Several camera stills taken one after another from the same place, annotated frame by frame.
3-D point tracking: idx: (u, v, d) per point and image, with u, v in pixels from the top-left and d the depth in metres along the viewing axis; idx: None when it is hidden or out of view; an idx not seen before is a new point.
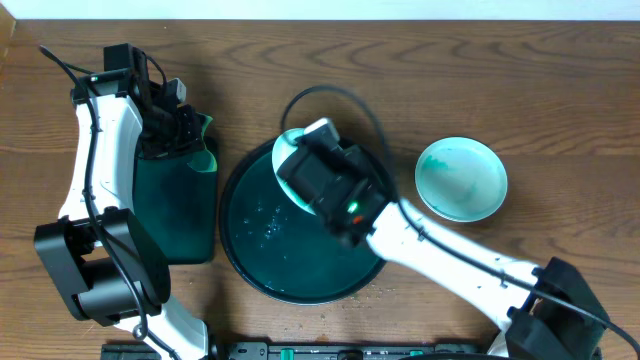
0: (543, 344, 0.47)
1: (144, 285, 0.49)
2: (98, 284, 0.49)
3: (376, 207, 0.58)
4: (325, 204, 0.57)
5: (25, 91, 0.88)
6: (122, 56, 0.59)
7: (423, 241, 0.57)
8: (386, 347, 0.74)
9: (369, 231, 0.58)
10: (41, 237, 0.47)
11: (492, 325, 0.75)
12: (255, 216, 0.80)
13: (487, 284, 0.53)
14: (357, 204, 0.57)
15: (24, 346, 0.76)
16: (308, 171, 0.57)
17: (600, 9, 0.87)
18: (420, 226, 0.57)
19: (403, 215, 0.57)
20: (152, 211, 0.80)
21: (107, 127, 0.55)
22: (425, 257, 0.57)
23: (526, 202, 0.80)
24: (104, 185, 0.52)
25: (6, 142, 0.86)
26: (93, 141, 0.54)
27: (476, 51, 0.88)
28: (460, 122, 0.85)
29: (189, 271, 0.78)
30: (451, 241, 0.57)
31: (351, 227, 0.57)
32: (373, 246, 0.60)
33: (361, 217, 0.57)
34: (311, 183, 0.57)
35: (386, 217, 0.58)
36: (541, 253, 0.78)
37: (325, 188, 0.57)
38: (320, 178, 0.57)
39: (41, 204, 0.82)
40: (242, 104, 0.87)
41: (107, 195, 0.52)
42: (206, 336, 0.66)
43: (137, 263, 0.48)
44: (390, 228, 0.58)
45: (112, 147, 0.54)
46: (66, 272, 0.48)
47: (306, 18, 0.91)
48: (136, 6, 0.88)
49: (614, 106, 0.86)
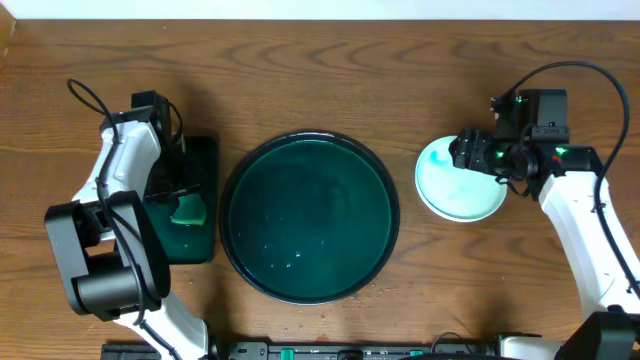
0: (614, 347, 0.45)
1: (144, 274, 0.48)
2: (98, 276, 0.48)
3: (577, 168, 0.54)
4: (540, 136, 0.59)
5: (25, 91, 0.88)
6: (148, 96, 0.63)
7: (592, 212, 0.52)
8: (386, 347, 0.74)
9: (557, 173, 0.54)
10: (52, 216, 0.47)
11: (492, 325, 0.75)
12: (250, 223, 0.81)
13: (616, 276, 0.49)
14: (569, 146, 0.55)
15: (24, 346, 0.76)
16: (552, 109, 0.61)
17: (600, 10, 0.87)
18: (600, 201, 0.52)
19: (597, 185, 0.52)
20: (153, 212, 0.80)
21: (128, 137, 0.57)
22: (583, 223, 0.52)
23: (525, 203, 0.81)
24: (118, 178, 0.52)
25: (5, 142, 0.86)
26: (113, 149, 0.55)
27: (475, 51, 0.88)
28: (459, 122, 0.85)
29: (189, 271, 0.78)
30: (619, 234, 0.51)
31: (546, 162, 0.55)
32: (544, 191, 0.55)
33: (563, 161, 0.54)
34: (544, 114, 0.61)
35: (580, 176, 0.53)
36: (541, 253, 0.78)
37: (548, 126, 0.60)
38: (552, 117, 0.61)
39: (41, 204, 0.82)
40: (242, 104, 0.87)
41: (119, 186, 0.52)
42: (206, 336, 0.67)
43: (141, 247, 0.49)
44: (574, 189, 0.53)
45: (131, 153, 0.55)
46: (72, 256, 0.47)
47: (305, 18, 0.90)
48: (135, 6, 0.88)
49: (615, 107, 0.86)
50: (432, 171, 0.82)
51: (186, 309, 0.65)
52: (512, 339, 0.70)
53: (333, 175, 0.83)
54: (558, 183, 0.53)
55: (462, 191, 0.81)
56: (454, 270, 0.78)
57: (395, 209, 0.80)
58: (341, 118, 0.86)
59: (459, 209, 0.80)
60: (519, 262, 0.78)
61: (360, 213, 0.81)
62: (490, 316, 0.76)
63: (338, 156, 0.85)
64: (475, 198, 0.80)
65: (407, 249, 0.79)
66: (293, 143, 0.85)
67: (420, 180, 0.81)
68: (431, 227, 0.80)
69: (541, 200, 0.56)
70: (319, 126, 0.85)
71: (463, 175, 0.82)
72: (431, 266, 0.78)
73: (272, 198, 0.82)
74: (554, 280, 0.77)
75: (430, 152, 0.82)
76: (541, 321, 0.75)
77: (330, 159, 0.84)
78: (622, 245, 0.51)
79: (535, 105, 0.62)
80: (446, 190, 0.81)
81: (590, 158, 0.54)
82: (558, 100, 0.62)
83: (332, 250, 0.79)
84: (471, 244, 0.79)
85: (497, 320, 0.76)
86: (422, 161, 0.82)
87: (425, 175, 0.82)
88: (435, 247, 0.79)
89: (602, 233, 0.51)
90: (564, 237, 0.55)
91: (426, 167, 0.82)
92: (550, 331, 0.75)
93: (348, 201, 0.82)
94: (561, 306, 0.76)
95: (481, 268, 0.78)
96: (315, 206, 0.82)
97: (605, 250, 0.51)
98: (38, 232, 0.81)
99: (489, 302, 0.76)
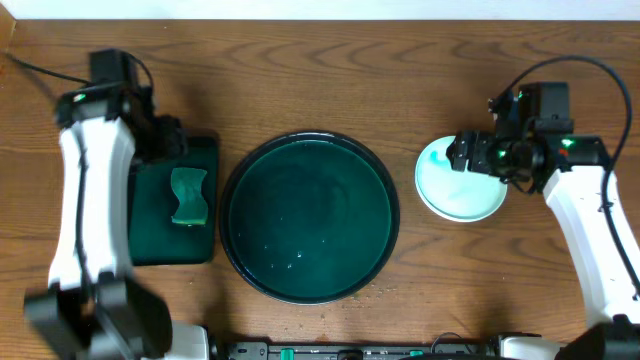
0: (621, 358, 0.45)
1: (139, 345, 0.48)
2: (92, 345, 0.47)
3: (584, 161, 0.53)
4: (543, 127, 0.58)
5: (25, 91, 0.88)
6: (112, 64, 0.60)
7: (600, 212, 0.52)
8: (386, 347, 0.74)
9: (563, 168, 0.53)
10: (33, 302, 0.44)
11: (492, 325, 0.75)
12: (250, 223, 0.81)
13: (622, 281, 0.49)
14: (575, 137, 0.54)
15: (24, 346, 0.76)
16: (554, 100, 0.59)
17: (599, 10, 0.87)
18: (608, 200, 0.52)
19: (606, 184, 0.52)
20: (153, 212, 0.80)
21: (94, 161, 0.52)
22: (591, 223, 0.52)
23: (525, 203, 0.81)
24: (97, 237, 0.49)
25: (5, 142, 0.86)
26: (81, 178, 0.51)
27: (475, 51, 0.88)
28: (460, 122, 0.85)
29: (189, 271, 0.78)
30: (626, 236, 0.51)
31: (553, 154, 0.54)
32: (550, 186, 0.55)
33: (569, 154, 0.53)
34: (545, 105, 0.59)
35: (589, 173, 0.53)
36: (541, 253, 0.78)
37: (552, 118, 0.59)
38: (556, 109, 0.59)
39: (41, 205, 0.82)
40: (242, 104, 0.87)
41: (99, 253, 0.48)
42: (207, 344, 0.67)
43: (135, 329, 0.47)
44: (582, 187, 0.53)
45: (103, 181, 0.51)
46: (59, 340, 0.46)
47: (306, 18, 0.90)
48: (135, 6, 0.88)
49: (615, 106, 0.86)
50: (432, 171, 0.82)
51: (180, 324, 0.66)
52: (512, 340, 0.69)
53: (332, 175, 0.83)
54: (566, 180, 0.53)
55: (462, 191, 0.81)
56: (454, 270, 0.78)
57: (395, 209, 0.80)
58: (341, 118, 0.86)
59: (459, 210, 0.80)
60: (519, 262, 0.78)
61: (360, 214, 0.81)
62: (490, 316, 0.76)
63: (338, 156, 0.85)
64: (474, 198, 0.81)
65: (407, 249, 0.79)
66: (293, 143, 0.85)
67: (420, 181, 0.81)
68: (430, 227, 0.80)
69: (546, 194, 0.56)
70: (319, 126, 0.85)
71: (462, 175, 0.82)
72: (431, 266, 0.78)
73: (272, 199, 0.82)
74: (554, 280, 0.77)
75: (430, 152, 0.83)
76: (542, 321, 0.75)
77: (330, 159, 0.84)
78: (629, 248, 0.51)
79: (536, 98, 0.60)
80: (446, 191, 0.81)
81: (597, 151, 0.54)
82: (560, 92, 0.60)
83: (331, 250, 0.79)
84: (471, 244, 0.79)
85: (497, 320, 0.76)
86: (422, 161, 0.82)
87: (425, 176, 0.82)
88: (435, 247, 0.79)
89: (610, 235, 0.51)
90: (569, 235, 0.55)
91: (426, 168, 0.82)
92: (550, 331, 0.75)
93: (347, 201, 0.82)
94: (561, 306, 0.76)
95: (480, 268, 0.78)
96: (315, 206, 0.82)
97: (612, 252, 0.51)
98: (38, 232, 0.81)
99: (489, 302, 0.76)
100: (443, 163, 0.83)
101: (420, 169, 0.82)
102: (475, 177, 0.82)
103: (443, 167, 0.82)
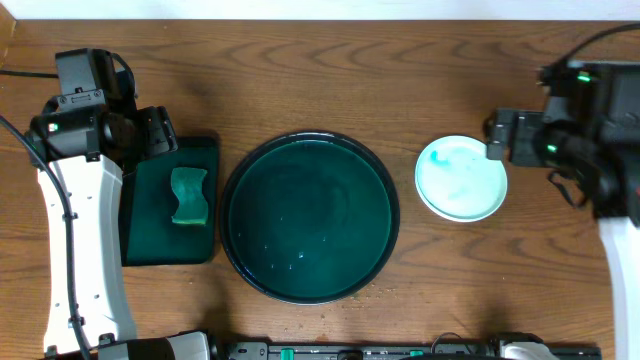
0: None
1: None
2: None
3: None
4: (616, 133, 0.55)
5: (24, 91, 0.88)
6: (84, 69, 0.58)
7: None
8: (386, 347, 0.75)
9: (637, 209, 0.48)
10: None
11: (492, 325, 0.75)
12: (251, 223, 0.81)
13: None
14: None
15: (23, 346, 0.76)
16: (632, 95, 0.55)
17: (600, 10, 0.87)
18: None
19: None
20: (153, 212, 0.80)
21: (82, 210, 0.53)
22: None
23: (525, 203, 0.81)
24: (90, 292, 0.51)
25: (4, 142, 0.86)
26: (69, 227, 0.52)
27: (475, 51, 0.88)
28: (460, 122, 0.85)
29: (189, 271, 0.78)
30: None
31: None
32: None
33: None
34: (620, 100, 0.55)
35: None
36: (540, 253, 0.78)
37: (626, 116, 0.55)
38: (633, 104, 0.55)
39: (41, 205, 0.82)
40: (242, 104, 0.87)
41: (93, 306, 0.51)
42: (207, 350, 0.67)
43: None
44: None
45: (92, 229, 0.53)
46: None
47: (306, 18, 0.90)
48: (135, 6, 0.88)
49: None
50: (432, 171, 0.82)
51: (177, 336, 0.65)
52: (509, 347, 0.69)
53: (333, 175, 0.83)
54: None
55: (462, 192, 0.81)
56: (454, 270, 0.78)
57: (395, 209, 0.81)
58: (341, 118, 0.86)
59: (459, 210, 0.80)
60: (519, 262, 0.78)
61: (360, 214, 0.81)
62: (490, 316, 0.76)
63: (338, 156, 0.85)
64: (475, 197, 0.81)
65: (407, 249, 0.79)
66: (293, 143, 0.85)
67: (419, 181, 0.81)
68: (430, 227, 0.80)
69: None
70: (319, 126, 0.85)
71: (462, 175, 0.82)
72: (431, 266, 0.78)
73: (272, 199, 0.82)
74: (554, 280, 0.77)
75: (430, 152, 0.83)
76: (541, 321, 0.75)
77: (330, 159, 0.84)
78: None
79: (609, 90, 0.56)
80: (446, 191, 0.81)
81: None
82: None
83: (331, 250, 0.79)
84: (471, 244, 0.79)
85: (497, 320, 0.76)
86: (422, 161, 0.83)
87: (425, 176, 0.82)
88: (435, 247, 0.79)
89: None
90: None
91: (425, 168, 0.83)
92: (550, 331, 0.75)
93: (348, 201, 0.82)
94: (561, 306, 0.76)
95: (480, 268, 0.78)
96: (315, 207, 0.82)
97: None
98: (38, 232, 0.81)
99: (489, 302, 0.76)
100: (443, 163, 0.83)
101: (420, 169, 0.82)
102: (475, 177, 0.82)
103: (443, 167, 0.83)
